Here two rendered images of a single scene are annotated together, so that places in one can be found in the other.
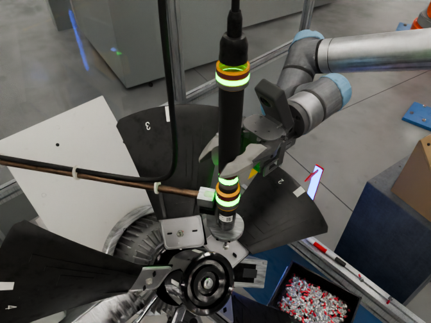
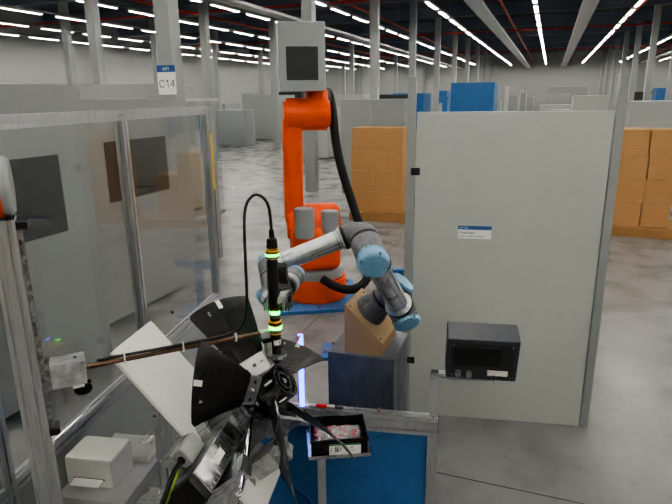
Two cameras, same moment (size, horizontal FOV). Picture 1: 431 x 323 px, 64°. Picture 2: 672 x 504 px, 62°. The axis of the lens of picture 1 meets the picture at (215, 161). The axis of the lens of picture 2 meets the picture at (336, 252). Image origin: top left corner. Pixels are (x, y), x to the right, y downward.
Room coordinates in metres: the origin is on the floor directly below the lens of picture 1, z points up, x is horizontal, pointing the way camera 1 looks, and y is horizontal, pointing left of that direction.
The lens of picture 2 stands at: (-1.09, 0.87, 2.09)
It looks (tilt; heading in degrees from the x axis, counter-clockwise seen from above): 15 degrees down; 322
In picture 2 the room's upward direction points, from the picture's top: 1 degrees counter-clockwise
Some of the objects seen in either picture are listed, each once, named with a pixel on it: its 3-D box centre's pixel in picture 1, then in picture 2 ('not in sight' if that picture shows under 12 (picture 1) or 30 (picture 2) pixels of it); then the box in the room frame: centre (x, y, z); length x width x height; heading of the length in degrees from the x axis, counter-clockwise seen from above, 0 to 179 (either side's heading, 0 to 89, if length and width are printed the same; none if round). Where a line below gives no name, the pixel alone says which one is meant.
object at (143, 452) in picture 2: not in sight; (147, 447); (0.74, 0.33, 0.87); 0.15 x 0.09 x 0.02; 134
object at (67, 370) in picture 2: not in sight; (66, 370); (0.53, 0.59, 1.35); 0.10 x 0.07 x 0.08; 78
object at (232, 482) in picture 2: not in sight; (225, 480); (0.21, 0.28, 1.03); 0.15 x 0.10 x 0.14; 43
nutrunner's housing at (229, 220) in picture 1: (229, 155); (274, 297); (0.40, -0.02, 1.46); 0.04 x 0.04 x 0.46
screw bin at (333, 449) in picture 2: (312, 306); (337, 435); (0.40, -0.28, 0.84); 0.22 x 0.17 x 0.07; 57
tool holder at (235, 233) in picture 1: (222, 212); (273, 342); (0.40, -0.01, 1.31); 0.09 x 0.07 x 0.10; 78
